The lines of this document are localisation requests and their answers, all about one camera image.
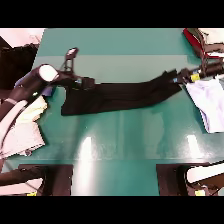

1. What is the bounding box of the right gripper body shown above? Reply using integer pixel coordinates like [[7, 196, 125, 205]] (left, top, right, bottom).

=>
[[173, 67, 202, 85]]

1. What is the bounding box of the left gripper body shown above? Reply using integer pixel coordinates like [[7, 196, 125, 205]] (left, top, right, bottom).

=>
[[65, 75, 98, 92]]

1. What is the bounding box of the white garment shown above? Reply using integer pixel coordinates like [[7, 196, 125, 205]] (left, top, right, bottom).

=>
[[199, 28, 224, 58], [0, 121, 47, 160]]

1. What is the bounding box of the pale lilac garment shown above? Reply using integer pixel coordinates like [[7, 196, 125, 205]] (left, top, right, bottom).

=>
[[185, 77, 224, 135]]

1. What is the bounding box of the pale yellow garment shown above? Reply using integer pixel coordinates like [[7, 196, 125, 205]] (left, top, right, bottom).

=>
[[17, 95, 49, 126]]

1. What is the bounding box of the red garment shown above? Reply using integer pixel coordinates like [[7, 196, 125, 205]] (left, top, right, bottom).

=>
[[182, 28, 210, 60]]

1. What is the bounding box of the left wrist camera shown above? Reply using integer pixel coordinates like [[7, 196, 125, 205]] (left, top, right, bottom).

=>
[[61, 47, 80, 73]]

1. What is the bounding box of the black garment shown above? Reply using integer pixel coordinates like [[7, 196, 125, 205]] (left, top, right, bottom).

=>
[[60, 69, 183, 117]]

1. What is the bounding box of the dark brown garment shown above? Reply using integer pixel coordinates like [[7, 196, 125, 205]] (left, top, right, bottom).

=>
[[0, 42, 41, 92]]

